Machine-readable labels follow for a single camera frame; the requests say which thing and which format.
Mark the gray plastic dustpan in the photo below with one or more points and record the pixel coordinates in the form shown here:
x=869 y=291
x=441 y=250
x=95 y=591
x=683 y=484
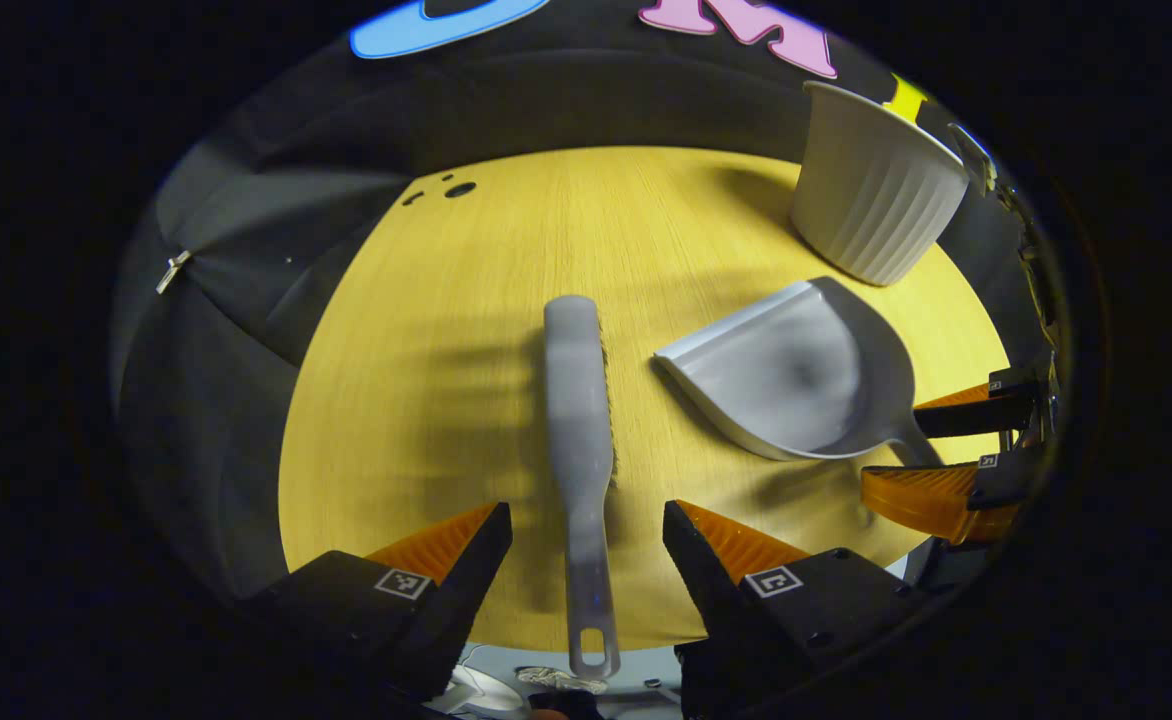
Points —
x=796 y=370

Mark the silver metal clip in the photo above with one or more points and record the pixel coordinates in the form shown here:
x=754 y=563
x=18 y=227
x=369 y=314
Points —
x=174 y=271

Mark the yellow wooden desktop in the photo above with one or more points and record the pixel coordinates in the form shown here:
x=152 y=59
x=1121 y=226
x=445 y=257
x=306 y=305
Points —
x=426 y=400

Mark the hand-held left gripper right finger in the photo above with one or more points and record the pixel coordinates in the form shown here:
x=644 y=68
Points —
x=711 y=590

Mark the black backdrop cloth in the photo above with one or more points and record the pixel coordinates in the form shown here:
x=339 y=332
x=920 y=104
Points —
x=246 y=220

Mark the white ribbed garbage bin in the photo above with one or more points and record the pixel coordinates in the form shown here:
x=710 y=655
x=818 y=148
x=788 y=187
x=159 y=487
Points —
x=876 y=210

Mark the small gray broom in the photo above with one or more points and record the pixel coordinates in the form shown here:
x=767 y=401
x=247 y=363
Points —
x=576 y=420

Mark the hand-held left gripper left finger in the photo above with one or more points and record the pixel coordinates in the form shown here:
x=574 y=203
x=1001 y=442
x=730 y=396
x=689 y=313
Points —
x=466 y=590

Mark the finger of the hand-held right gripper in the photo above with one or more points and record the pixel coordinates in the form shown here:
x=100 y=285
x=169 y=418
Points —
x=976 y=417
x=926 y=500

